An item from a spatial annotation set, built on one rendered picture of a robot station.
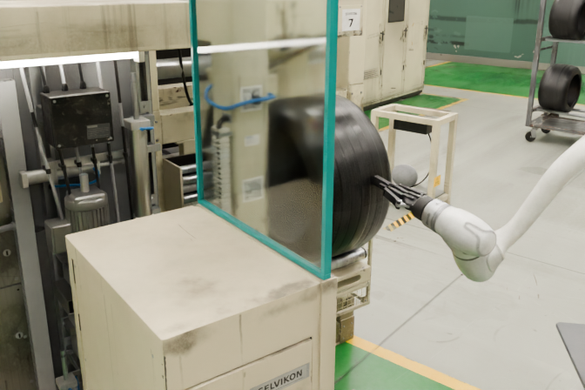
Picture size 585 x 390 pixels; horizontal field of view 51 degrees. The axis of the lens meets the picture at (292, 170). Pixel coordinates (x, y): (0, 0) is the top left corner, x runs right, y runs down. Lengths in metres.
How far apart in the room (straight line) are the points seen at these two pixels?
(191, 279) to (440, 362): 2.19
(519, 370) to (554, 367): 0.18
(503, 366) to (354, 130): 1.78
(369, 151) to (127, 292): 0.99
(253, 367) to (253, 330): 0.08
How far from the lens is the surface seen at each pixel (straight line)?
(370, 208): 2.01
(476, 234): 1.72
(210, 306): 1.21
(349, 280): 2.26
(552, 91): 7.46
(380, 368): 3.24
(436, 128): 4.84
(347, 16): 2.41
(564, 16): 7.38
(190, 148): 2.47
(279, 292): 1.25
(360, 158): 1.96
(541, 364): 3.49
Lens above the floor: 1.88
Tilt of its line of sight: 18 degrees down
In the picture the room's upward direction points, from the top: straight up
